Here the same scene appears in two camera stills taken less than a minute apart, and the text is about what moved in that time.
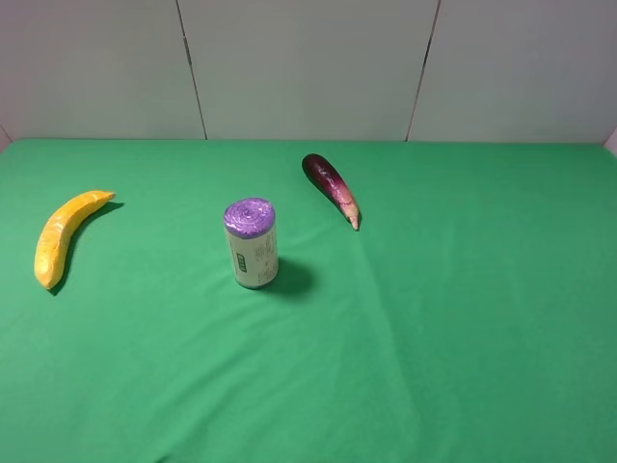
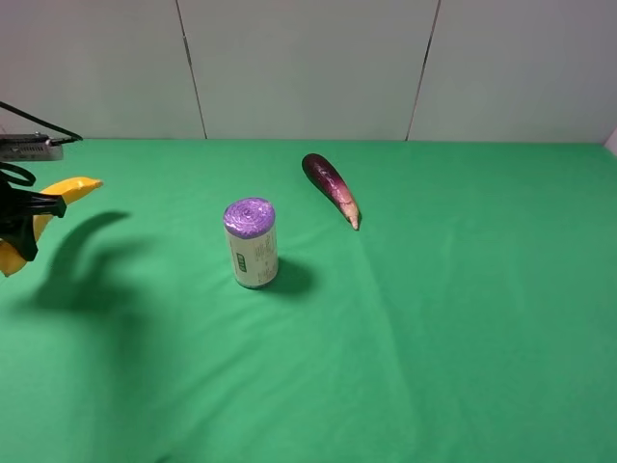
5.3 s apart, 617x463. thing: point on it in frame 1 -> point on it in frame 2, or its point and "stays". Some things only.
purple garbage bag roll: [251, 226] stays
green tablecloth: [471, 318] stays
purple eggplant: [334, 186] stays
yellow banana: [54, 242] -> [71, 189]
